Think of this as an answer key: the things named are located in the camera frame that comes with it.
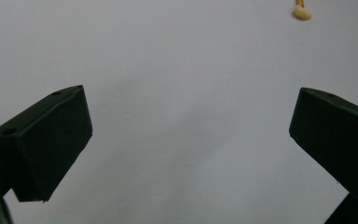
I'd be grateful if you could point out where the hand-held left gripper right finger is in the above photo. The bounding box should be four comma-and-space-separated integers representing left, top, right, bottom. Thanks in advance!
288, 87, 358, 202

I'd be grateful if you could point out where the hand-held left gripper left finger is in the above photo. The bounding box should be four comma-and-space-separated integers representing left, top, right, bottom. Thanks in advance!
0, 84, 93, 203

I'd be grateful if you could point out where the thin brush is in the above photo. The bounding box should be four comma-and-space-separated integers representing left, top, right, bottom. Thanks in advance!
293, 0, 312, 21

